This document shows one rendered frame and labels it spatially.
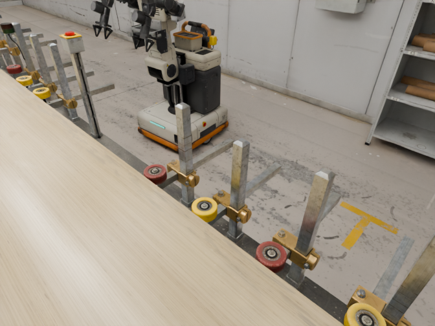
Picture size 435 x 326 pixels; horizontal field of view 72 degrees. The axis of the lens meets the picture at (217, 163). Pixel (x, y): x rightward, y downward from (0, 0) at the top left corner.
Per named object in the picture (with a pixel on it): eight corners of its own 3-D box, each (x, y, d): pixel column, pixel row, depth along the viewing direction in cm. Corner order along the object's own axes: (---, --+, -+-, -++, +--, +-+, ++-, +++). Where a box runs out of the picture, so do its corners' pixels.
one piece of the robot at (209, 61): (181, 102, 320) (175, 17, 270) (222, 117, 293) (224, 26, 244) (158, 113, 299) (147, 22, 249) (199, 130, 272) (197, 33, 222)
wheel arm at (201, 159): (228, 144, 137) (228, 136, 134) (234, 147, 135) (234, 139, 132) (150, 190, 111) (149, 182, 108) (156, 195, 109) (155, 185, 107)
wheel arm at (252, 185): (274, 169, 123) (275, 161, 121) (280, 173, 121) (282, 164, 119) (197, 228, 98) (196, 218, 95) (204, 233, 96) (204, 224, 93)
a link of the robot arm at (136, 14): (156, 8, 187) (147, 6, 191) (142, 0, 177) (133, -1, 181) (153, 28, 190) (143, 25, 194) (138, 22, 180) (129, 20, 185)
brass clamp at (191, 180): (178, 167, 122) (177, 158, 119) (200, 183, 115) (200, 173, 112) (166, 174, 119) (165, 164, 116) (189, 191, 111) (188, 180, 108)
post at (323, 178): (290, 279, 99) (322, 164, 71) (300, 286, 98) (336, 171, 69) (285, 286, 97) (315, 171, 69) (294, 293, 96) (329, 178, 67)
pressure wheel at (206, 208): (202, 243, 94) (202, 218, 87) (188, 228, 99) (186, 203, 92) (222, 230, 98) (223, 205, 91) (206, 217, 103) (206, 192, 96)
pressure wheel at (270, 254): (277, 294, 81) (283, 269, 74) (248, 284, 83) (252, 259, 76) (283, 270, 87) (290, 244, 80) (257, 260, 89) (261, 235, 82)
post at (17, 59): (32, 91, 224) (5, 22, 195) (33, 92, 222) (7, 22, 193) (26, 92, 222) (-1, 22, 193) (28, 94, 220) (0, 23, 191)
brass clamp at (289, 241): (280, 237, 96) (283, 226, 93) (319, 262, 88) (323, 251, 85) (269, 248, 92) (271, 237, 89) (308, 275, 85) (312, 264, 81)
